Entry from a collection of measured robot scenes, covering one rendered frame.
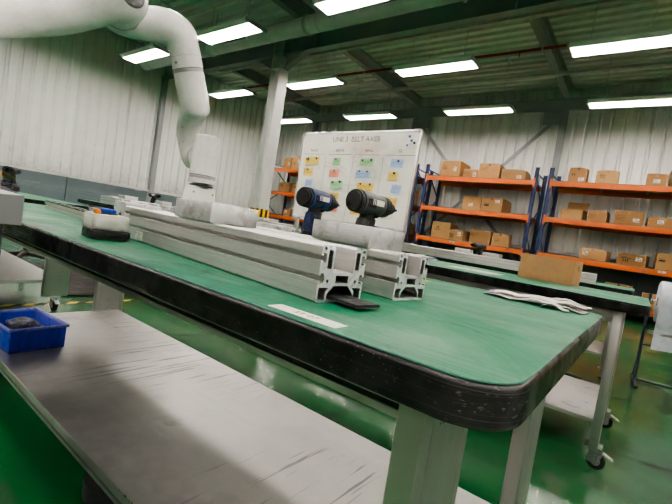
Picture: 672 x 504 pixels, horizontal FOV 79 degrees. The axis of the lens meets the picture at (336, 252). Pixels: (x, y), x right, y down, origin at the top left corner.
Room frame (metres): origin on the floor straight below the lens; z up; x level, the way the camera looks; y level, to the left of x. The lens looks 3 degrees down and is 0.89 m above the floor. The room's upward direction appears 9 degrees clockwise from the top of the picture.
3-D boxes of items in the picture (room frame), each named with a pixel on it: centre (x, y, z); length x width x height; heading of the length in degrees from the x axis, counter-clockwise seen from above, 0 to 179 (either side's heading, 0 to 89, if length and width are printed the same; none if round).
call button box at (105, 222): (1.01, 0.56, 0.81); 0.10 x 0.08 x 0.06; 136
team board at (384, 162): (4.40, -0.05, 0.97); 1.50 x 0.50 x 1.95; 53
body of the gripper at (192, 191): (1.35, 0.47, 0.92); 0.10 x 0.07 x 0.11; 136
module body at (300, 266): (0.90, 0.27, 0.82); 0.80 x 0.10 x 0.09; 46
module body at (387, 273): (1.04, 0.14, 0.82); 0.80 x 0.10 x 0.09; 46
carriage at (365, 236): (0.86, -0.04, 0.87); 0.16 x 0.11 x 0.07; 46
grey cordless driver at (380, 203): (1.09, -0.09, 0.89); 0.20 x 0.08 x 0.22; 139
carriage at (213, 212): (0.90, 0.27, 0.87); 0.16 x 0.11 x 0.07; 46
